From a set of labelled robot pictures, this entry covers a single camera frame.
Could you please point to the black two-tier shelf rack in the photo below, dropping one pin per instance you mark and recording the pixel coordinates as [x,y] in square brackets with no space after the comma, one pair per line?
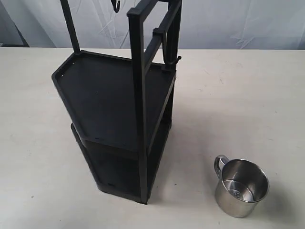
[121,108]

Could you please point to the grey backdrop cloth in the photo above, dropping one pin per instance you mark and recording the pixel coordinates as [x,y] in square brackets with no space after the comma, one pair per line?
[205,24]

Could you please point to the stainless steel mug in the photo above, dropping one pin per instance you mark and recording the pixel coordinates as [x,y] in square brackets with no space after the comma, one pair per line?
[241,186]

